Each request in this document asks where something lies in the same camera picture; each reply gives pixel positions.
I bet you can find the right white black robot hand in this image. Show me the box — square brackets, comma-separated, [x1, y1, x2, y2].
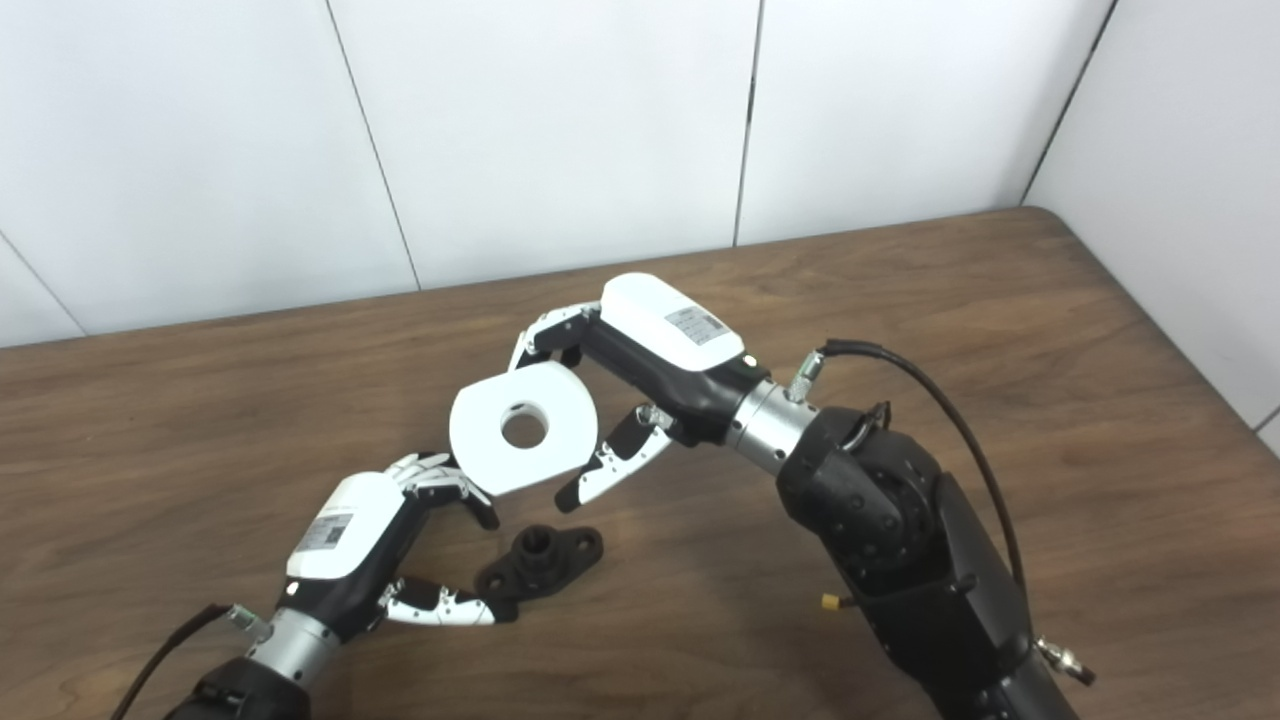
[507, 273, 773, 515]

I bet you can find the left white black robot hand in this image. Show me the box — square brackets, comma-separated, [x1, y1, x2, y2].
[275, 452, 519, 643]

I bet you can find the round white piece with holes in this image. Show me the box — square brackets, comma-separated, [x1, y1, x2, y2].
[448, 361, 600, 497]

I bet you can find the black flanged holder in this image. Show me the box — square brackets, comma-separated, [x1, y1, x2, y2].
[475, 525, 605, 603]

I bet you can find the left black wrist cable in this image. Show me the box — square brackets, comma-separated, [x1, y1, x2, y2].
[110, 603, 271, 720]

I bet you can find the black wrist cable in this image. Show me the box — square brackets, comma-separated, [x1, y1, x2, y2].
[787, 339, 1096, 686]
[110, 603, 271, 720]

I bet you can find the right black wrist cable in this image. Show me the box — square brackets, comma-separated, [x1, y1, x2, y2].
[787, 339, 1096, 686]

